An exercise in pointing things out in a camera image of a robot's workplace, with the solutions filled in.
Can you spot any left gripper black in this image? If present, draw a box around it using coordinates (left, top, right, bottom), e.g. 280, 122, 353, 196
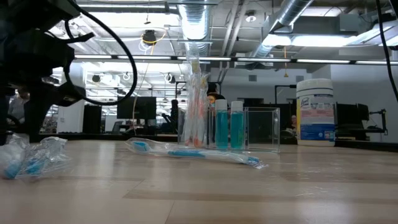
0, 29, 87, 146

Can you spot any orange toothbrush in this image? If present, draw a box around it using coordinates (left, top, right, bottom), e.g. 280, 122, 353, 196
181, 42, 202, 149
194, 72, 211, 149

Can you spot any teal mouthwash bottle white cap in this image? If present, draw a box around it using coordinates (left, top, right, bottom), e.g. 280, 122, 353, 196
215, 99, 229, 149
230, 100, 244, 149

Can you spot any clear acrylic organizer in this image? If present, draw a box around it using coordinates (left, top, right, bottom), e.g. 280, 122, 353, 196
177, 106, 281, 154

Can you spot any person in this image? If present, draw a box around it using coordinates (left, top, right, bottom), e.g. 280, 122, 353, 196
7, 88, 31, 125
170, 99, 180, 133
288, 114, 299, 131
206, 82, 226, 108

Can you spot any white building column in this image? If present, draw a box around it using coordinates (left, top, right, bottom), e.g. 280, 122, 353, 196
52, 63, 87, 134

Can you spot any black cabinet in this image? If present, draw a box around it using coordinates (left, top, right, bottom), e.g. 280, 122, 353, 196
82, 104, 103, 134

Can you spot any black computer monitor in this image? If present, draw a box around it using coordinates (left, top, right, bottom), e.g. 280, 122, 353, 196
116, 96, 157, 120

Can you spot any LED light strip bar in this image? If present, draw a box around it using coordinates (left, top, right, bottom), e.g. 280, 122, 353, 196
74, 54, 398, 65

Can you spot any white disinfecting wipes canister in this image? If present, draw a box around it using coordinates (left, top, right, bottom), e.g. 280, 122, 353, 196
295, 78, 336, 147

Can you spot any black desk monitor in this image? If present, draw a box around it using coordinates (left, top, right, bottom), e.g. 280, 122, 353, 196
335, 102, 371, 133

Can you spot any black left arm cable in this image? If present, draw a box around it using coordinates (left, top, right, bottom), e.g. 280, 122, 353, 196
63, 0, 139, 106

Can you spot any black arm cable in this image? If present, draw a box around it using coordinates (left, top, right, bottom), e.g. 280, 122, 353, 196
374, 0, 398, 104
63, 0, 139, 106

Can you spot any silver ventilation duct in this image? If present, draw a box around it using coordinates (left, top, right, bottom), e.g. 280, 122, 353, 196
177, 2, 215, 97
248, 0, 315, 58

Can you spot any yellow hanging cord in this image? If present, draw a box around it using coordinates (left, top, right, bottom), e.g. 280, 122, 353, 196
282, 46, 289, 78

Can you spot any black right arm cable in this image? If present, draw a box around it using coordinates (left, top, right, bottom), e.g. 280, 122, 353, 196
374, 0, 398, 104

